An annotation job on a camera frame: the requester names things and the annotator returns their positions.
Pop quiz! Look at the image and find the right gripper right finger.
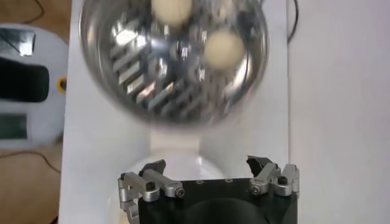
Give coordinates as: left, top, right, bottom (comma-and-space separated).
246, 155, 301, 198

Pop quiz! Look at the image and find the stainless steel steamer basket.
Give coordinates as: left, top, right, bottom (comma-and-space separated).
79, 0, 271, 126

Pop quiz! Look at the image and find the black pot power cable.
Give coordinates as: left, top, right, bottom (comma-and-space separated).
286, 0, 300, 44

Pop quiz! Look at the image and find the white steamed baozi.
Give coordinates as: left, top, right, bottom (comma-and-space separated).
203, 29, 246, 71
151, 0, 194, 27

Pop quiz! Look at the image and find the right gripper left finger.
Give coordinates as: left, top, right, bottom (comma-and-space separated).
117, 158, 186, 224

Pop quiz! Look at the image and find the round white plate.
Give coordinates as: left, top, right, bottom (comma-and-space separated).
108, 153, 227, 224

